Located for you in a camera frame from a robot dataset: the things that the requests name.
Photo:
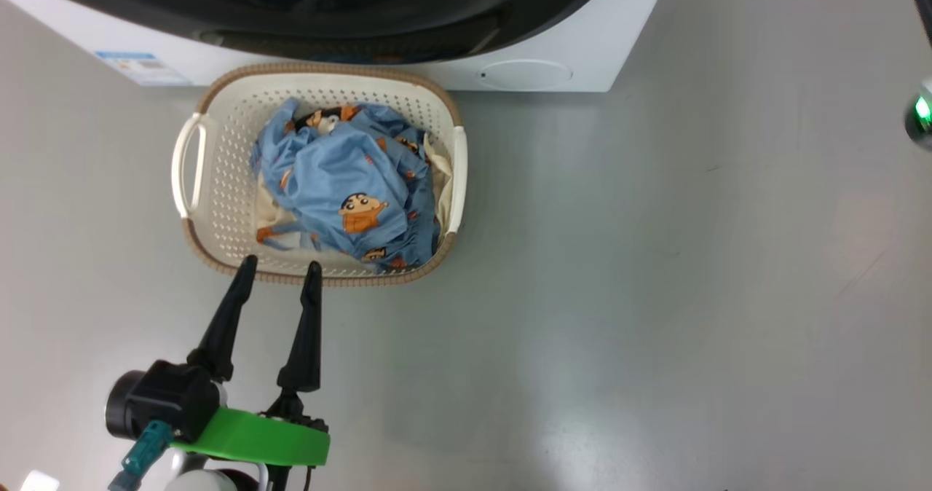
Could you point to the teal plug at left camera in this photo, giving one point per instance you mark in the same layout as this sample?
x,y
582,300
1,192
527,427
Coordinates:
x,y
145,447

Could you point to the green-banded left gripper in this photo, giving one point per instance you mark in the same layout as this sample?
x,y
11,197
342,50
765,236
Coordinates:
x,y
255,440

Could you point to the cream cartoon print garment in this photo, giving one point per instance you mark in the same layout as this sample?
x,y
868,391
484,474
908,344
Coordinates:
x,y
439,178

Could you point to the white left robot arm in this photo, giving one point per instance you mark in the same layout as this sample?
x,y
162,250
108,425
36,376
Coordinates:
x,y
196,482

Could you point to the blue energy label sticker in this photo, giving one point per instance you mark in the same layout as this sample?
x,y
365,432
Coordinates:
x,y
142,68

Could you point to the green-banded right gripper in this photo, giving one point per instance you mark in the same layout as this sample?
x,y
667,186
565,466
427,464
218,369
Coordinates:
x,y
923,123

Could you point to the cream perforated laundry basket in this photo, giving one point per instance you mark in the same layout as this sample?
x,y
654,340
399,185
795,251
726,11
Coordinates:
x,y
226,170

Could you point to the black round washing machine door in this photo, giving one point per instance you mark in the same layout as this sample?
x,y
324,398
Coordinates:
x,y
291,10

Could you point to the white washing machine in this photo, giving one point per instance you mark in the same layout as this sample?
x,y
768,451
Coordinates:
x,y
582,39

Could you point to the blue cartoon print garment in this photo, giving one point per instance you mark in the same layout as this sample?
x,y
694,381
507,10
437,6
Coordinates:
x,y
328,163

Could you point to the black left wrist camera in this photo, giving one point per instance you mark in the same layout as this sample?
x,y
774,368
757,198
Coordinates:
x,y
167,400

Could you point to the round white filter cover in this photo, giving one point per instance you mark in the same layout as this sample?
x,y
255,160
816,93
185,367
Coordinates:
x,y
524,74

